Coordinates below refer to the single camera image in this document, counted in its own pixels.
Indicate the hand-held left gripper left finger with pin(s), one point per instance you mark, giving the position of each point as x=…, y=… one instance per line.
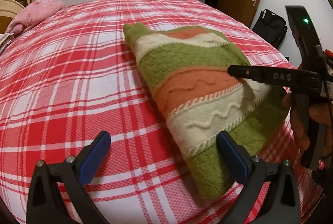
x=95, y=156

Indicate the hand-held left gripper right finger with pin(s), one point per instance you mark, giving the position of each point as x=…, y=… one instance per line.
x=232, y=159

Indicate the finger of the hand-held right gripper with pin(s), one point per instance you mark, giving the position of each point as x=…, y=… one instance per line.
x=260, y=74

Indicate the green knit sweater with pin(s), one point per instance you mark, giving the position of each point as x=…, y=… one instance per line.
x=195, y=83

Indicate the person's right hand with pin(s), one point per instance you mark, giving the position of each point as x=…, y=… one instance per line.
x=296, y=125

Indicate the black bag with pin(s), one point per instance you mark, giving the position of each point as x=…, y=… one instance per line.
x=270, y=26

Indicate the red white plaid blanket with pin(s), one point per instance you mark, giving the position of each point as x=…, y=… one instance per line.
x=78, y=70

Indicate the patterned white pillow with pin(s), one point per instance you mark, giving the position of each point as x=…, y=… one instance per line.
x=4, y=41

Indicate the pink pillow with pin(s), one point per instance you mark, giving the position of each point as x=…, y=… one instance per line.
x=33, y=12

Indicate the cream wooden headboard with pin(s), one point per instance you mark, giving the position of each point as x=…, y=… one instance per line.
x=5, y=9

